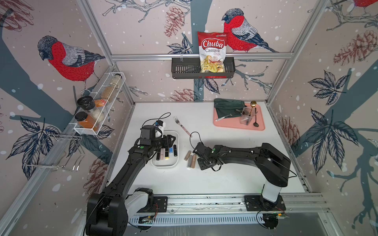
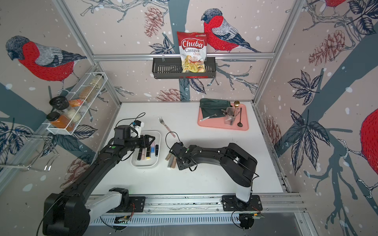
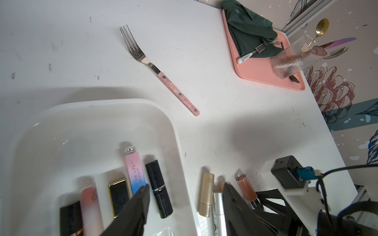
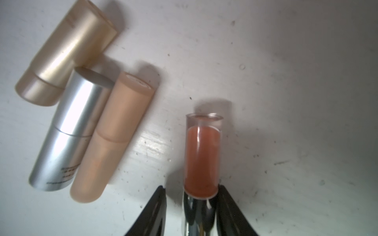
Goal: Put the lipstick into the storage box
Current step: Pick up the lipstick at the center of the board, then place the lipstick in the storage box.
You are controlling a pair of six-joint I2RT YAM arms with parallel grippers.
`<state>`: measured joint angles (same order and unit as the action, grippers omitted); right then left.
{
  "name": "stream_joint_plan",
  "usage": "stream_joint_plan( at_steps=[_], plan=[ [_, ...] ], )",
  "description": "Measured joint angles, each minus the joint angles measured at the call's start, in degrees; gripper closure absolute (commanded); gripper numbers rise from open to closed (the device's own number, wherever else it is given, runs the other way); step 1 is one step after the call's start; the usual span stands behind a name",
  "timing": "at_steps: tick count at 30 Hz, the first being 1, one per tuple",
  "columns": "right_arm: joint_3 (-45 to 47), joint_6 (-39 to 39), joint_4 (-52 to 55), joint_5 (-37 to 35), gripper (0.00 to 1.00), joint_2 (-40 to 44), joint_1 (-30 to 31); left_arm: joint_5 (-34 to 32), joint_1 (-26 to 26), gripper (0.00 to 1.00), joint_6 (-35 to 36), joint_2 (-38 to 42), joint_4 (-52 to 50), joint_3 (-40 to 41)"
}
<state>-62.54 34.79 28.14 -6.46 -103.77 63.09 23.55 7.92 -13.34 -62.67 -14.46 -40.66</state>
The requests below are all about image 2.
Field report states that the tan spice jar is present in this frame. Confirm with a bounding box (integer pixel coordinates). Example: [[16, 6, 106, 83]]
[[79, 86, 96, 103]]

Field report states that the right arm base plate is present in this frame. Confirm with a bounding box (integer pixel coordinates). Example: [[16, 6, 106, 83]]
[[221, 195, 263, 212]]

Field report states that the gold spoon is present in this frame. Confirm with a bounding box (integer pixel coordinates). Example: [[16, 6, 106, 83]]
[[233, 101, 240, 116]]

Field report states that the white handled fork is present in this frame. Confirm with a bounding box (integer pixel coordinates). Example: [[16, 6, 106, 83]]
[[199, 114, 218, 122]]

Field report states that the pink handled fork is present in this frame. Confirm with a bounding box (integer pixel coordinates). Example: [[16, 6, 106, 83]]
[[158, 117, 176, 138]]

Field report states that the tan lipstick tube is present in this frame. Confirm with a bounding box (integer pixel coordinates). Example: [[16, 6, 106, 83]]
[[171, 157, 177, 169]]

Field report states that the pale spice jar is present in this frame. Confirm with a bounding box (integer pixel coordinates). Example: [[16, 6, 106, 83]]
[[90, 74, 103, 90]]

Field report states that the black round lipstick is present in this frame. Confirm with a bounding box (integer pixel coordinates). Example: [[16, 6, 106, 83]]
[[137, 148, 143, 161]]

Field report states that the red cassava chips bag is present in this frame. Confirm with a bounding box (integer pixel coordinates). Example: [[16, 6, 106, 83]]
[[177, 32, 207, 73]]

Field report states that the wire hook rack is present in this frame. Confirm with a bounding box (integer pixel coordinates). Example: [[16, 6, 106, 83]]
[[1, 134, 60, 172]]

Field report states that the black lid orange spice jar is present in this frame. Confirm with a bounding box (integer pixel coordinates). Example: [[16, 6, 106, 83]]
[[46, 112, 75, 132]]

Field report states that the black spoon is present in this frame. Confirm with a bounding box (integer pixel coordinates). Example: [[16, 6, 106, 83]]
[[237, 108, 243, 127]]

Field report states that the black lid white spice jar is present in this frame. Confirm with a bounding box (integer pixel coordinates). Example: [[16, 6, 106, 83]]
[[49, 96, 82, 124]]

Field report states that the clear ribbed glass cup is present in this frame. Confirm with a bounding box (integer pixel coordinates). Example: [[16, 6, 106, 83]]
[[224, 107, 239, 126]]

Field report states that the silver lipstick tube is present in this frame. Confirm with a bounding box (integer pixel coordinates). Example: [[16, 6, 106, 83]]
[[167, 157, 174, 169]]

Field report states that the white rectangular storage box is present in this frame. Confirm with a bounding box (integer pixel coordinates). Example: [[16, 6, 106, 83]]
[[131, 130, 161, 169]]

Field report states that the dark green cloth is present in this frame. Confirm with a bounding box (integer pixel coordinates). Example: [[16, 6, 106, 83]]
[[199, 98, 231, 119]]

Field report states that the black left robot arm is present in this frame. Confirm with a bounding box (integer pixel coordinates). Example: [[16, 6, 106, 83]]
[[38, 125, 155, 236]]

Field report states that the beige gold lipstick tube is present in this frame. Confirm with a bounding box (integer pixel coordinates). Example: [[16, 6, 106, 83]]
[[165, 153, 172, 161]]

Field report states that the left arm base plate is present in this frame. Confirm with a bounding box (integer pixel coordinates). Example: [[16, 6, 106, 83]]
[[108, 196, 146, 213]]

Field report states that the black wall basket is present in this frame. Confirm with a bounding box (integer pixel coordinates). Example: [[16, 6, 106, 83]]
[[152, 57, 216, 79]]

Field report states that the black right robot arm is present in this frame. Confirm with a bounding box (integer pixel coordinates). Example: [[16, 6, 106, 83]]
[[169, 142, 258, 203]]

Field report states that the pink silicone mat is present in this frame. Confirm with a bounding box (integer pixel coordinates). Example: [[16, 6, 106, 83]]
[[197, 104, 249, 131]]

